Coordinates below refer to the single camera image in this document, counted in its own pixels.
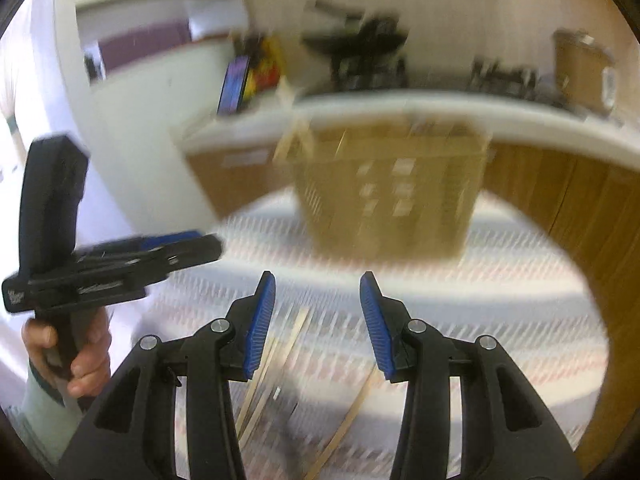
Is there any black wok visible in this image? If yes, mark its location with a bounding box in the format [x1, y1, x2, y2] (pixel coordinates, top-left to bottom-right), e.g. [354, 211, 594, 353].
[300, 0, 408, 63]

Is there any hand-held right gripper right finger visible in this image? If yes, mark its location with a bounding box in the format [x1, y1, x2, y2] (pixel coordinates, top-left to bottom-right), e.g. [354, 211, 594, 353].
[359, 271, 583, 480]

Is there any smartphone with lit screen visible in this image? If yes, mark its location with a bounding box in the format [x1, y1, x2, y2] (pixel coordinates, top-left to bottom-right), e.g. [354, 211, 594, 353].
[216, 55, 251, 116]

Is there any wooden chopstick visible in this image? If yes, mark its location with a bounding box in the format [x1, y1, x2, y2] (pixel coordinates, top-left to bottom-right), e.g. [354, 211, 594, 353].
[239, 309, 311, 443]
[273, 119, 307, 162]
[302, 367, 382, 480]
[234, 339, 279, 428]

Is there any yellow label sauce bottle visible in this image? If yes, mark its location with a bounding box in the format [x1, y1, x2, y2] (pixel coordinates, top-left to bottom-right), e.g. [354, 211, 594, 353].
[255, 35, 284, 94]

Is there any person's left hand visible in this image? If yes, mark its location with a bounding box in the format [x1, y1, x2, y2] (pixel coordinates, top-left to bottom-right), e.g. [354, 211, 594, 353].
[22, 307, 112, 399]

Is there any brown rice cooker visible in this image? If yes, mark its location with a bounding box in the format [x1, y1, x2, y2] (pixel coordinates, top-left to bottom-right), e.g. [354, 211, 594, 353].
[552, 29, 619, 114]

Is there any black gas stove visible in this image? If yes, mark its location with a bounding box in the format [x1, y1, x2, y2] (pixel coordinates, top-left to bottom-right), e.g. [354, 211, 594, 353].
[327, 50, 566, 107]

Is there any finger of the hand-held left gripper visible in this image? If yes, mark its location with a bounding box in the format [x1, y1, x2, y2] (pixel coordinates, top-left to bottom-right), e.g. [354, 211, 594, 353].
[80, 230, 203, 251]
[72, 234, 223, 283]

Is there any yellow plastic utensil basket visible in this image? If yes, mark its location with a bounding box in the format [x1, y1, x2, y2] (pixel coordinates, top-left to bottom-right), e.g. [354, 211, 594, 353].
[287, 112, 493, 262]

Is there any wooden kitchen base cabinet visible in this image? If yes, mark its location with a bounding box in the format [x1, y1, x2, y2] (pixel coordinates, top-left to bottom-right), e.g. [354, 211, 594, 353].
[185, 127, 640, 463]

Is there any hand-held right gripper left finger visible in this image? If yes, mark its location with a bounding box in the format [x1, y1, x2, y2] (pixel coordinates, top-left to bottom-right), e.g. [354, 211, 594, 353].
[59, 270, 277, 480]

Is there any white wall pass-through opening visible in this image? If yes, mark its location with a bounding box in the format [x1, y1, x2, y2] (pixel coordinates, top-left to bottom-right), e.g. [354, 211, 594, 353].
[75, 0, 242, 86]

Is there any white kitchen countertop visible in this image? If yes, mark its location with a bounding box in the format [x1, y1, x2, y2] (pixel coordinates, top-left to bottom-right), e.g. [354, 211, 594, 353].
[170, 87, 640, 172]

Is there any striped woven tablecloth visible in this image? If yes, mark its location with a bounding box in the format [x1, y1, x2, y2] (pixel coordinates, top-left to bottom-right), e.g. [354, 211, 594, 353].
[107, 190, 612, 480]

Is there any metal drawer handle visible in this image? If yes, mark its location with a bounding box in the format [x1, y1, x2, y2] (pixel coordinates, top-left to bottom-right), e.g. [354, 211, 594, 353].
[222, 152, 269, 167]

